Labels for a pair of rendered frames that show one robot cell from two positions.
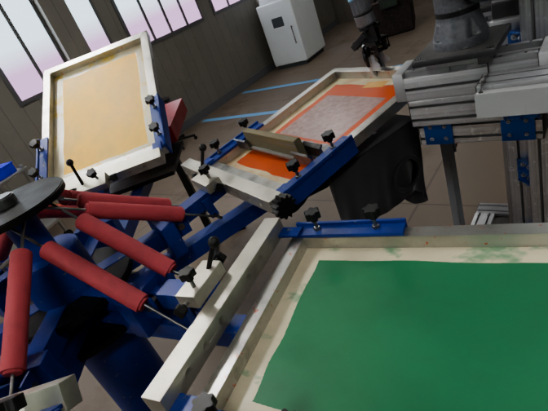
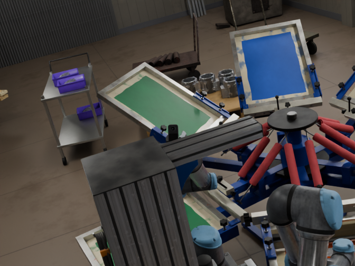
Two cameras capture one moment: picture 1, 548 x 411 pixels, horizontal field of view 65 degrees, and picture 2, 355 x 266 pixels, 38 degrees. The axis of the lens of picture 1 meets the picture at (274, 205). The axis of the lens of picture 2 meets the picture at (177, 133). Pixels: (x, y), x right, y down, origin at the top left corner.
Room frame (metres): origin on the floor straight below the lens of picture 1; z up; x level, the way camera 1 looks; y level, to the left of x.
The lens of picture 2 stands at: (2.10, -2.10, 2.75)
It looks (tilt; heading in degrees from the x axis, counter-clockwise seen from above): 26 degrees down; 123
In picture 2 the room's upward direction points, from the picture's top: 13 degrees counter-clockwise
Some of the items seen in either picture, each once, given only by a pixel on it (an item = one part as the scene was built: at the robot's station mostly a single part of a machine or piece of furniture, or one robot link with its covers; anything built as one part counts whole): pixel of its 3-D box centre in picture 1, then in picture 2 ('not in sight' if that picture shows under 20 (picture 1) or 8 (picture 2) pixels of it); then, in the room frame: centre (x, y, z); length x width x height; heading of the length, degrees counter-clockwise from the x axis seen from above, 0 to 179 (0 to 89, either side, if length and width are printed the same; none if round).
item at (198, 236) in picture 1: (245, 214); not in sight; (1.43, 0.11, 0.89); 1.24 x 0.06 x 0.06; 115
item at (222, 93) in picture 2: not in sight; (194, 101); (-0.97, 3.23, 0.19); 1.38 x 0.96 x 0.39; 36
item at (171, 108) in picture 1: (143, 130); not in sight; (2.58, 0.55, 1.06); 0.61 x 0.46 x 0.12; 175
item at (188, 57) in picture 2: not in sight; (165, 53); (-1.96, 4.38, 0.46); 1.15 x 0.68 x 0.91; 28
